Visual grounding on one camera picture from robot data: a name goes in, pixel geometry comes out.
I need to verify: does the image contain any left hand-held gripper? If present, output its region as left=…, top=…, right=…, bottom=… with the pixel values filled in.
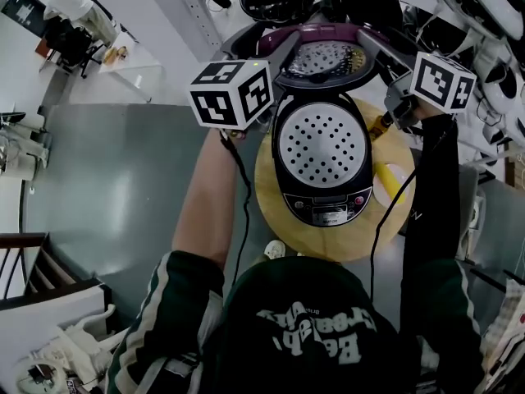
left=188, top=22, right=304, bottom=131

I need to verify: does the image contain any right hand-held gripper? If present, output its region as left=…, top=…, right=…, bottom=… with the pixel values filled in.
left=355, top=28, right=477, bottom=131

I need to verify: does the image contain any person's left forearm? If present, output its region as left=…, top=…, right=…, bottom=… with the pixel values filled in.
left=171, top=127, right=255, bottom=271

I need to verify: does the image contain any person's right forearm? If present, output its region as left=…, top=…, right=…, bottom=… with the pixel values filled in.
left=399, top=112, right=461, bottom=273

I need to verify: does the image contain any black rice cooker body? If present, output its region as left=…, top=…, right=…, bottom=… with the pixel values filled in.
left=270, top=90, right=375, bottom=228

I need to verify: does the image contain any yellow and black bottle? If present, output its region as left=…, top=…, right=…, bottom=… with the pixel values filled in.
left=367, top=112, right=395, bottom=140

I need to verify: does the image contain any yellow stick tool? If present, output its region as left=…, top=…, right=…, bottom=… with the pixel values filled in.
left=376, top=161, right=408, bottom=205

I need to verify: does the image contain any white round plate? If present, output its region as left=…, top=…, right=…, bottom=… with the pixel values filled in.
left=371, top=161, right=416, bottom=209

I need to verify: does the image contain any yellow food item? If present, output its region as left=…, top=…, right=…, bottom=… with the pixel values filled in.
left=102, top=44, right=129, bottom=66

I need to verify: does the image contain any round wooden table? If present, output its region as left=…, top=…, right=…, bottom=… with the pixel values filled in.
left=253, top=96, right=418, bottom=263

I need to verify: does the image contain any black office chair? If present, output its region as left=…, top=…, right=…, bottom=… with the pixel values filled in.
left=43, top=17, right=105, bottom=79

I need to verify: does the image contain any person's white shoe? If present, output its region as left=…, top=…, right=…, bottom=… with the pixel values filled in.
left=263, top=239, right=288, bottom=261

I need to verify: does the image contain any person's dark green shirt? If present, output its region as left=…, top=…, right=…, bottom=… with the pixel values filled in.
left=105, top=250, right=490, bottom=394

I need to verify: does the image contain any dark wooden stair shelf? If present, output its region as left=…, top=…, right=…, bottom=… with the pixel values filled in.
left=0, top=231, right=104, bottom=308

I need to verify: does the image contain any white cat figurine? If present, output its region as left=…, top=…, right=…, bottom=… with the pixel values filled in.
left=56, top=303, right=125, bottom=371

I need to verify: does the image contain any white perforated rack post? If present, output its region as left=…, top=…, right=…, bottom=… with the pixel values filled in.
left=175, top=0, right=226, bottom=63

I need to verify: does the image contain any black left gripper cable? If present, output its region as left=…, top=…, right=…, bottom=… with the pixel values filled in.
left=219, top=131, right=253, bottom=291

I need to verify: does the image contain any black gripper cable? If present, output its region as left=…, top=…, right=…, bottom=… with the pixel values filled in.
left=368, top=166, right=418, bottom=308
left=219, top=131, right=253, bottom=291

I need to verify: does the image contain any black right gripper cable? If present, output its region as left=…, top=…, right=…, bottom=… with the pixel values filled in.
left=368, top=166, right=418, bottom=308

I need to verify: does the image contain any black wall board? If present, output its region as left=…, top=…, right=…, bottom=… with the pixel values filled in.
left=1, top=0, right=47, bottom=39

